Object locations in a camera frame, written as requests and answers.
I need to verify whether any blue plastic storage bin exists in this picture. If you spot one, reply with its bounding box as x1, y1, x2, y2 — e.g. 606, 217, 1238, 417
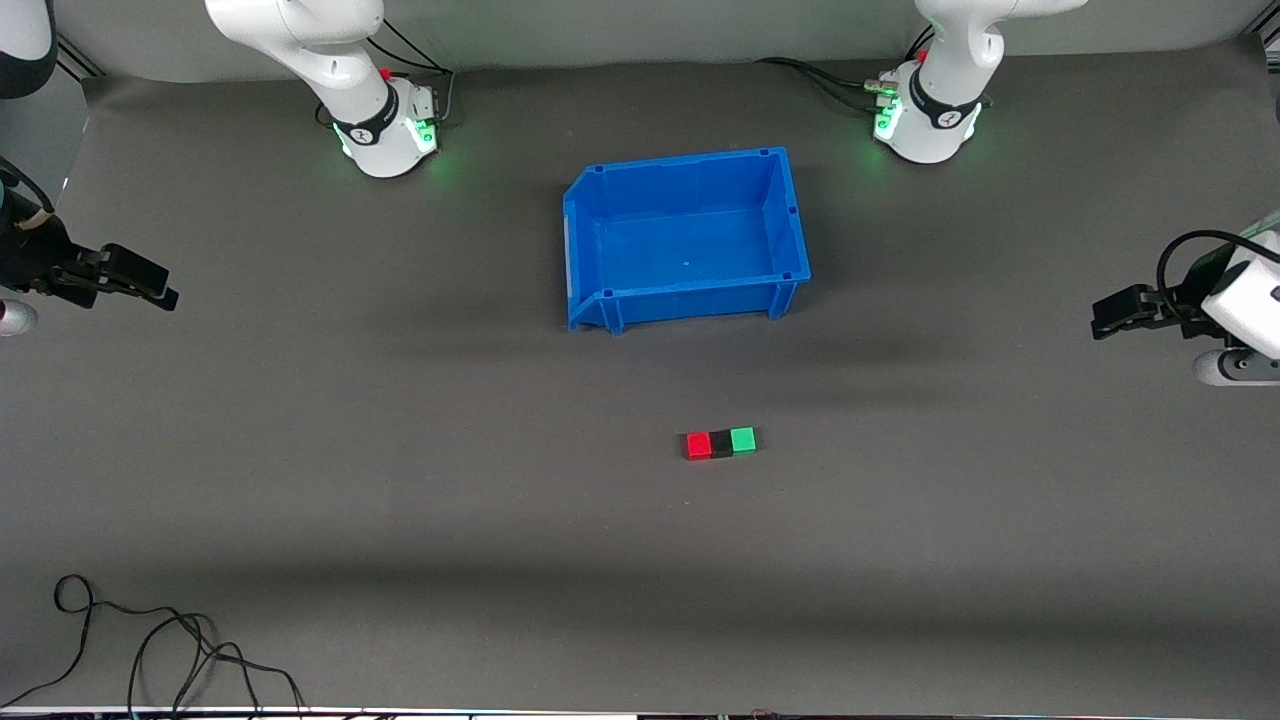
562, 146, 812, 335

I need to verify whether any dark grey table mat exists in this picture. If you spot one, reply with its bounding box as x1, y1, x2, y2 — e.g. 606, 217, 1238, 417
0, 40, 1280, 715

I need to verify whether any black left arm wrist cable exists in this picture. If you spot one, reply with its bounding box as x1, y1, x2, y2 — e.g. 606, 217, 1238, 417
1155, 229, 1280, 313

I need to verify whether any black arm wrist cable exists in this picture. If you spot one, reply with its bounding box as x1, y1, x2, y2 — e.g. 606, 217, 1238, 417
1155, 229, 1280, 313
0, 156, 56, 233

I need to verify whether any black right arm wrist cable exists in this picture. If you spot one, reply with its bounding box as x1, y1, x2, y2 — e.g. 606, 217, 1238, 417
0, 156, 56, 233

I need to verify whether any thin black loose cable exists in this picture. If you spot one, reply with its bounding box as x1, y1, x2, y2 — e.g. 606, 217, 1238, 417
0, 574, 307, 717

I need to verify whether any black right arm base cable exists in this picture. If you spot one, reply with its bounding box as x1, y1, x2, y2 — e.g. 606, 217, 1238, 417
315, 18, 457, 129

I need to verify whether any black arm base cable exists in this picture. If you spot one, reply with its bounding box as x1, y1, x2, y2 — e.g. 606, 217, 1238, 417
754, 24, 937, 114
315, 18, 457, 129

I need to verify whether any black left arm base cable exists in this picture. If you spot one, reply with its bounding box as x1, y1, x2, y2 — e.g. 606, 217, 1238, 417
754, 24, 937, 114

